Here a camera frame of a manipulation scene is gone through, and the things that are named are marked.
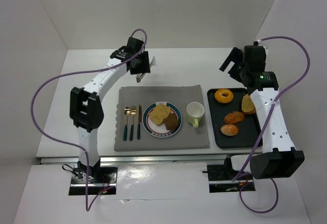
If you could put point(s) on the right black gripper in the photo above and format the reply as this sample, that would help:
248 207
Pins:
235 64

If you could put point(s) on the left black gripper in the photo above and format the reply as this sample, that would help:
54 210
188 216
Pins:
140 63

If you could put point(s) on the metal serving tongs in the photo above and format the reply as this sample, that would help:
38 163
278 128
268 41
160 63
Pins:
140 76

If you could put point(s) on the cut bread slice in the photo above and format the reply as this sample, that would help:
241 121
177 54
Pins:
159 114
247 105

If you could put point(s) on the dark brown bread piece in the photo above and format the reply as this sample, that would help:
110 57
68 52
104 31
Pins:
171 122

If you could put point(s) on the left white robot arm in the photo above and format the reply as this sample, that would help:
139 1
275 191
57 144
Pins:
86 102

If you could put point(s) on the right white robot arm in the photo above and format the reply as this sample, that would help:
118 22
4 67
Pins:
274 154

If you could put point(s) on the grey cloth placemat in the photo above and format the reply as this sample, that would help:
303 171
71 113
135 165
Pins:
184 137

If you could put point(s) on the orange glazed donut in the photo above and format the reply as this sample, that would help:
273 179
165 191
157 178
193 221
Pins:
223 96

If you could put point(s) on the brown glazed bun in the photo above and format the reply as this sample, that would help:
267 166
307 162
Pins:
234 118

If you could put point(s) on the white plate green red rim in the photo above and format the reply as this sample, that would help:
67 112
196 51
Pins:
153 129

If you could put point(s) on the pale green mug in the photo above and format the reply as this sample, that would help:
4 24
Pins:
195 112

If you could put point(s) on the black baking tray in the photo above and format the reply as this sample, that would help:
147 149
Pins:
249 128

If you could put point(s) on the gold fork green handle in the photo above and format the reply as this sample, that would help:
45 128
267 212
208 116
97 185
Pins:
133 113

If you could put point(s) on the gold knife green handle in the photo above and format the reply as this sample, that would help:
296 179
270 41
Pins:
140 115

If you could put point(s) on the gold spoon green handle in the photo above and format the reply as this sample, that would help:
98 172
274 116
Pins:
127 111

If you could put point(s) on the aluminium rail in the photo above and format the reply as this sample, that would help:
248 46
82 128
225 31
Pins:
142 159

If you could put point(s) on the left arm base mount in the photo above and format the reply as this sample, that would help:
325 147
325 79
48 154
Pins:
105 182

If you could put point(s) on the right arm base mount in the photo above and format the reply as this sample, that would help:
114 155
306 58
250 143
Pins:
220 177

